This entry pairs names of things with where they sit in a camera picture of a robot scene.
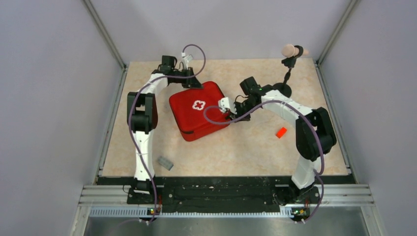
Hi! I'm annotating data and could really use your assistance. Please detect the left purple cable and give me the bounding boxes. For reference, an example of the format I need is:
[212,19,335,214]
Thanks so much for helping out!
[128,44,207,224]

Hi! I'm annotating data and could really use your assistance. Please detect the black microphone stand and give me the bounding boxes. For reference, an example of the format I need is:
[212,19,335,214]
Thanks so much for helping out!
[273,44,309,98]

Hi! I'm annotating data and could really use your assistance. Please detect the orange red block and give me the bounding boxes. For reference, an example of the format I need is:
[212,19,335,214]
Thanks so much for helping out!
[276,127,287,139]

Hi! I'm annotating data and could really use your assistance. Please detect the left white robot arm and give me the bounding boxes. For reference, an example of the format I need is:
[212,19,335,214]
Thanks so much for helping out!
[127,53,203,203]

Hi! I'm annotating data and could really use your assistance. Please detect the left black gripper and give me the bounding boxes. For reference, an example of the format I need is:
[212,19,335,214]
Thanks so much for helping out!
[173,66,204,89]

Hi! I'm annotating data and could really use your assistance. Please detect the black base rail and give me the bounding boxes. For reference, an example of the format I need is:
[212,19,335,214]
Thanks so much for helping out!
[127,177,321,213]

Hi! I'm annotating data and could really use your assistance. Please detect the grey blue pill blister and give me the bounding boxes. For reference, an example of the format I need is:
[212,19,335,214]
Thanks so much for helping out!
[157,156,174,171]

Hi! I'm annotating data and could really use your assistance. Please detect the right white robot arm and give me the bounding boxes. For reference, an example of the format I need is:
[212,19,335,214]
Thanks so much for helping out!
[218,77,337,203]

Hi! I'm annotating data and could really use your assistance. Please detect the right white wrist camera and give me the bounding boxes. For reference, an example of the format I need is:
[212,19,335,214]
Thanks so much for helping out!
[218,97,237,115]

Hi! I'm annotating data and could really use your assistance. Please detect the red black medicine kit bag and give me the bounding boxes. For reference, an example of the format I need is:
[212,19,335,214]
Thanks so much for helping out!
[169,81,227,142]

